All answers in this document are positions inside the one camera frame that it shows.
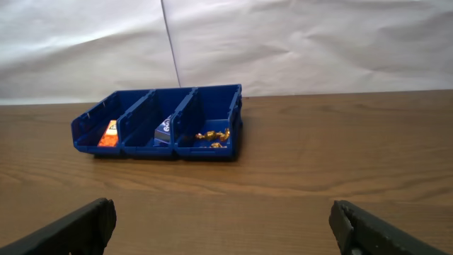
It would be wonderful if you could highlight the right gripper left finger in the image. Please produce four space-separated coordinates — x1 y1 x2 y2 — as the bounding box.
0 197 117 255

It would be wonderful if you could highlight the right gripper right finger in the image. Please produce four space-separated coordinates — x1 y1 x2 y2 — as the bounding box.
328 199 451 255

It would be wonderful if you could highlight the orange candy box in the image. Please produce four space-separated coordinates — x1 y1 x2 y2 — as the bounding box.
97 119 119 148

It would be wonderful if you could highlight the blue candy pack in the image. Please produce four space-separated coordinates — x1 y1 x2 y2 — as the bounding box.
153 114 173 145

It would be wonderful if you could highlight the blue tray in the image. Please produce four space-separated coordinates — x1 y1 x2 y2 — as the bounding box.
70 83 244 159

